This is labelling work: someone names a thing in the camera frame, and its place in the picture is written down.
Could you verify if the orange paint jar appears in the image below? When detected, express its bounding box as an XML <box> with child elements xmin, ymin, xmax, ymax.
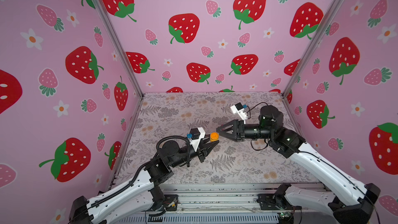
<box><xmin>209</xmin><ymin>132</ymin><xmax>219</xmax><ymax>142</ymax></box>

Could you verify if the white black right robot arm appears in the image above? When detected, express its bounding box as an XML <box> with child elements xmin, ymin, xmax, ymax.
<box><xmin>216</xmin><ymin>104</ymin><xmax>380</xmax><ymax>224</ymax></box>

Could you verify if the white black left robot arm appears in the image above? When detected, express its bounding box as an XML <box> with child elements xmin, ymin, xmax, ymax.
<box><xmin>69</xmin><ymin>135</ymin><xmax>219</xmax><ymax>224</ymax></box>

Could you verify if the floral patterned table mat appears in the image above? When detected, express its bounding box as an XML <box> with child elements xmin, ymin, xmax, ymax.
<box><xmin>114</xmin><ymin>92</ymin><xmax>316</xmax><ymax>185</ymax></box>

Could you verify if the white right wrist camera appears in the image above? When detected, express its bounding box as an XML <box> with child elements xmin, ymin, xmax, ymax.
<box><xmin>230</xmin><ymin>103</ymin><xmax>248</xmax><ymax>123</ymax></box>

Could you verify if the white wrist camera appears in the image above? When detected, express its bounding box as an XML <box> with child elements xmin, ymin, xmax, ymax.
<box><xmin>230</xmin><ymin>103</ymin><xmax>248</xmax><ymax>123</ymax></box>
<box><xmin>187</xmin><ymin>127</ymin><xmax>206</xmax><ymax>151</ymax></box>

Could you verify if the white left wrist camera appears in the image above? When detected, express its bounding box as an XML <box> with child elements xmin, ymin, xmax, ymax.
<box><xmin>187</xmin><ymin>127</ymin><xmax>206</xmax><ymax>151</ymax></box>

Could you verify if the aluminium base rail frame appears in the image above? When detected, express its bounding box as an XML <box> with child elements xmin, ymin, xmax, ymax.
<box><xmin>86</xmin><ymin>183</ymin><xmax>352</xmax><ymax>224</ymax></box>

